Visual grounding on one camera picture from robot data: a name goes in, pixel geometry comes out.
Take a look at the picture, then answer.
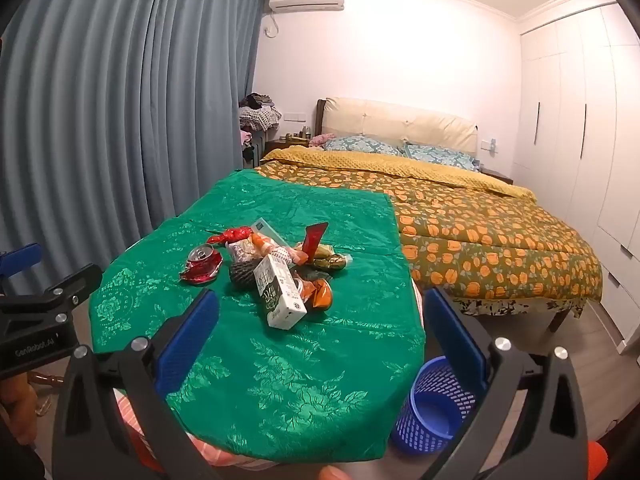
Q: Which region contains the red paper box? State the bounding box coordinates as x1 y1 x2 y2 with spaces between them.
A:
302 222 331 262

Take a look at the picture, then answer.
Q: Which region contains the blue grey curtain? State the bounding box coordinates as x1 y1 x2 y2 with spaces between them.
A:
1 0 265 294

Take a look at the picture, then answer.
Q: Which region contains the red plastic bag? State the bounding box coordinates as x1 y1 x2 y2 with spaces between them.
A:
206 226 253 245

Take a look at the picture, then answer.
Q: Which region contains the white green milk carton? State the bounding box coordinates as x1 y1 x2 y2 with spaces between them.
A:
254 255 307 330

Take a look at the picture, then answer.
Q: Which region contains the pink striped mattress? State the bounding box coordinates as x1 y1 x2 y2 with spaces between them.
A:
113 389 276 471

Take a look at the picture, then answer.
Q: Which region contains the light blue small box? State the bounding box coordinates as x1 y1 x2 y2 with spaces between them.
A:
250 218 288 247

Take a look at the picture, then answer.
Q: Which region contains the pile of clothes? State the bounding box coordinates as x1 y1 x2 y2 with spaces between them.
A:
239 93 282 167

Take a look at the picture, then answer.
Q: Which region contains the teal floral pillow left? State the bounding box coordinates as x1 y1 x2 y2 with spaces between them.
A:
323 134 404 156

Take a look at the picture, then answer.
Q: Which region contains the orange white snack wrapper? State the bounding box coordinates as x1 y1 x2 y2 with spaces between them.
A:
294 278 333 311

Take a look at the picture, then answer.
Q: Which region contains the bread snack bag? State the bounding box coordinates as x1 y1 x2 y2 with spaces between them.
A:
226 237 260 263

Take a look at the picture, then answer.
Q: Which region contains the teal floral pillow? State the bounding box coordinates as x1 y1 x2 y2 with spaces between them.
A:
404 143 480 172
323 134 404 156

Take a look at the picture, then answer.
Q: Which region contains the orange floral quilt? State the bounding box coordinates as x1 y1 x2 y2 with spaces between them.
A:
257 146 603 315

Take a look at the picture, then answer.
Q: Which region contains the green satin cloth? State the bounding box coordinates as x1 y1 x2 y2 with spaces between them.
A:
89 170 425 463

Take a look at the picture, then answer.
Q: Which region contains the left hand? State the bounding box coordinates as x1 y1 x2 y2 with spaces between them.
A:
1 374 38 445

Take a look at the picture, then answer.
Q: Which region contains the orange fuzzy sleeve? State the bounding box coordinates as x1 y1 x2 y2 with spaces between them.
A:
587 441 608 480

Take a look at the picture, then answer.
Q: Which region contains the wooden nightstand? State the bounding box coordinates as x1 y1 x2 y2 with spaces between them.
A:
264 136 309 155

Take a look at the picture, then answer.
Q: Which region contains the teal floral pillow right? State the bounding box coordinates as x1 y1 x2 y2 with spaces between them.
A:
404 143 480 172

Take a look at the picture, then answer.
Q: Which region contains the beige padded headboard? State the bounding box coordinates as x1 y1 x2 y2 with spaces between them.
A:
314 98 477 156

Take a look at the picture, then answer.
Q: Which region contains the white wardrobe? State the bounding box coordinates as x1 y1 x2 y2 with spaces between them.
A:
513 2 639 353

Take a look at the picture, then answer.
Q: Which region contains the dark mesh fruit sleeve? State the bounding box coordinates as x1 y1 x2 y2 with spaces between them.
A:
229 259 260 288

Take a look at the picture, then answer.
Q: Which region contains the gold brown snack wrapper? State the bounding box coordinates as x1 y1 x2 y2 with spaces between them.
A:
290 243 352 271

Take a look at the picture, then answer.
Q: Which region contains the blue mesh trash basket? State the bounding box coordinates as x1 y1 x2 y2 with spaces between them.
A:
390 356 475 455

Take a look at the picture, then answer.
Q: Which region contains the right hand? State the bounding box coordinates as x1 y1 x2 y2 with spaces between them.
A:
318 465 352 480

